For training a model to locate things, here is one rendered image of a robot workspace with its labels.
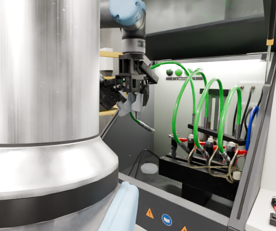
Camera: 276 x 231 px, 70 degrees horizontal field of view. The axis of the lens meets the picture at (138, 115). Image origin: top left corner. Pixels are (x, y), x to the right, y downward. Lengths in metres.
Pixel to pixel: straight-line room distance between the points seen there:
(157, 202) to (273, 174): 0.39
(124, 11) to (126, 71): 0.18
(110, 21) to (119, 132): 0.65
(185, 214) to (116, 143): 0.54
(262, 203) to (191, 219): 0.21
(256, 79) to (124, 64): 0.65
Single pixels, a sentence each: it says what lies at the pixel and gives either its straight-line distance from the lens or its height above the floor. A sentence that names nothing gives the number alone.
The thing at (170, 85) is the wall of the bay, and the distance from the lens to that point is 1.22.
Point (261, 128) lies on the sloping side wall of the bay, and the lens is 0.77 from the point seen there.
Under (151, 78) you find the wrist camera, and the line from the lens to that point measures 0.69.
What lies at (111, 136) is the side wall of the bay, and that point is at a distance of 1.03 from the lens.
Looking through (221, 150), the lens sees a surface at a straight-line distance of 0.70.
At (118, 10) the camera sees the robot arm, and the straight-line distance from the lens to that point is 0.53.
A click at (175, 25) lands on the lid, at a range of 1.05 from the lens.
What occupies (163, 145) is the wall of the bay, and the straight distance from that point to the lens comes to 1.31.
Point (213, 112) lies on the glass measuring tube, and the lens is 1.11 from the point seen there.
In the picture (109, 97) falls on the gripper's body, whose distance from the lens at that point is 0.82.
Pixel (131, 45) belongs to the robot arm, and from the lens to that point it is 0.63.
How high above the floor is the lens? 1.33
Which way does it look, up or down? 10 degrees down
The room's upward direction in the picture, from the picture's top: straight up
